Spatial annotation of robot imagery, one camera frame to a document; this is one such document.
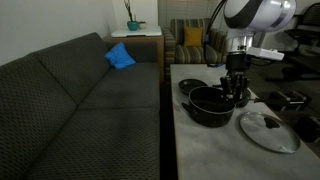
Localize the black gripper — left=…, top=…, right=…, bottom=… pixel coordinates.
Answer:
left=219, top=53, right=252, bottom=103

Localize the big black pot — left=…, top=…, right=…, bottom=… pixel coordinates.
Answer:
left=181, top=85, right=238, bottom=129

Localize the big glass pot lid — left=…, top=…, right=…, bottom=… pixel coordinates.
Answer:
left=238, top=111, right=302, bottom=155

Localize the teal plant pot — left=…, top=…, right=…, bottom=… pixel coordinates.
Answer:
left=126, top=20, right=140, bottom=32

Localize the small black frying pan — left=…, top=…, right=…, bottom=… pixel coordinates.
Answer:
left=178, top=78, right=223, bottom=96

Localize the black case with silver trim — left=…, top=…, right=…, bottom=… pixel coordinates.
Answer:
left=267, top=90, right=313, bottom=113

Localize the striped armchair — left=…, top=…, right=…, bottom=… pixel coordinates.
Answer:
left=162, top=17, right=238, bottom=73

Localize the yellow cushion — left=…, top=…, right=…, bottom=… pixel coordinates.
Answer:
left=183, top=26, right=204, bottom=48

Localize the plain black box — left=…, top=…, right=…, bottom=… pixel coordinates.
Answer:
left=292, top=114, right=320, bottom=144

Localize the white tray table top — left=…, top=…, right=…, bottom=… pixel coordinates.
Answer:
left=110, top=26, right=163, bottom=38

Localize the blue throw pillow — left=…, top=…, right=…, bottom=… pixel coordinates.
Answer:
left=104, top=41, right=137, bottom=70

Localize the thin green potted plant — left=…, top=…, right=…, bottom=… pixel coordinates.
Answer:
left=123, top=0, right=135, bottom=23

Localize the dark grey fabric sofa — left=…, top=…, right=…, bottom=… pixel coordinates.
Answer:
left=0, top=32, right=161, bottom=180

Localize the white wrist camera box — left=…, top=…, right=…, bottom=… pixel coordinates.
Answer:
left=246, top=46, right=286, bottom=62

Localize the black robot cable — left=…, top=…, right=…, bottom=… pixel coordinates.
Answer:
left=203, top=0, right=231, bottom=69

